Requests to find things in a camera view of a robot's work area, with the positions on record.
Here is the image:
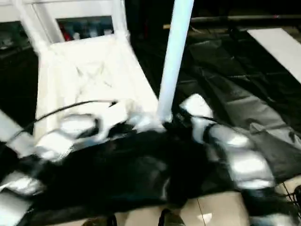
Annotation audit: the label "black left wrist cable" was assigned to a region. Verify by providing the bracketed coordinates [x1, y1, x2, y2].
[13, 99, 118, 138]

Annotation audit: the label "red bottle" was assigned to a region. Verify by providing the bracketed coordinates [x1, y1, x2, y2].
[61, 28, 72, 41]

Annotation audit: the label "white plastic table top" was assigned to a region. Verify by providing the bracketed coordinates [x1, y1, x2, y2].
[27, 33, 166, 147]

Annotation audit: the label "person's black shoes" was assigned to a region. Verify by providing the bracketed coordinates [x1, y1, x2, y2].
[157, 209, 187, 226]
[82, 215, 118, 226]

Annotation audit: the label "white cabinet with glass doors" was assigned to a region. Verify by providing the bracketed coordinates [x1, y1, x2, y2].
[0, 0, 128, 46]

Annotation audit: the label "white flat board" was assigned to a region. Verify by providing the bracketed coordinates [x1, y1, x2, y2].
[246, 27, 301, 84]

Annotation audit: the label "white plastic table leg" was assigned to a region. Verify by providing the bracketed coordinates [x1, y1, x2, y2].
[156, 0, 195, 125]
[110, 0, 131, 41]
[0, 110, 37, 157]
[11, 0, 51, 55]

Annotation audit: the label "black plastic mat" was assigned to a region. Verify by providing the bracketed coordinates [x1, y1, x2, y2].
[0, 28, 301, 222]

